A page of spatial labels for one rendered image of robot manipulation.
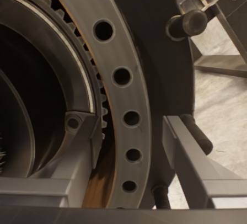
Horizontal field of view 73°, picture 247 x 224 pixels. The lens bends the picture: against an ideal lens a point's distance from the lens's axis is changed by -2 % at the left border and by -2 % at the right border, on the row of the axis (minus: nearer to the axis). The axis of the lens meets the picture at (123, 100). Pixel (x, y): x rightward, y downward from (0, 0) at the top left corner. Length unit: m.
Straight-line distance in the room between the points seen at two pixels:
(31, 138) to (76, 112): 0.07
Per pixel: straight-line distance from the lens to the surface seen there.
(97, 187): 0.25
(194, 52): 2.40
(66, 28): 0.21
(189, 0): 3.25
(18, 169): 0.21
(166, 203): 0.23
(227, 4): 1.33
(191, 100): 0.19
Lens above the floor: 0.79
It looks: 12 degrees down
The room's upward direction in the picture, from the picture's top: 42 degrees counter-clockwise
